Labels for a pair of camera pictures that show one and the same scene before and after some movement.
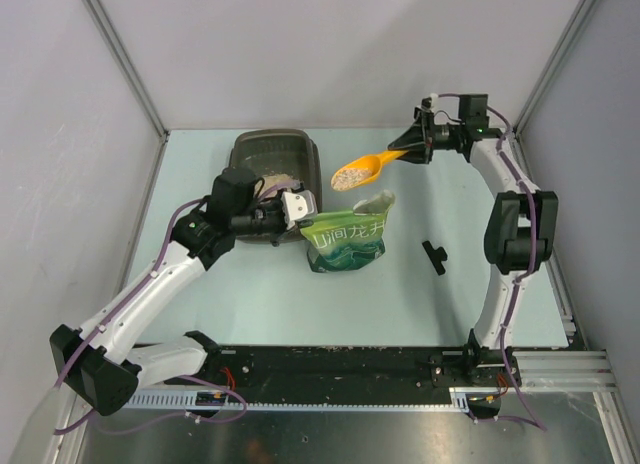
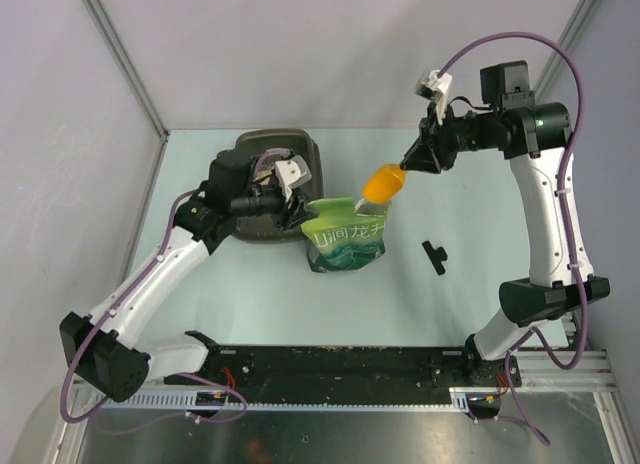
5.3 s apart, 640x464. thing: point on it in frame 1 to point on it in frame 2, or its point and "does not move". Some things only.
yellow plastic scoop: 362,169 to 379,190
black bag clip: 435,256 does not move
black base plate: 354,368 does not move
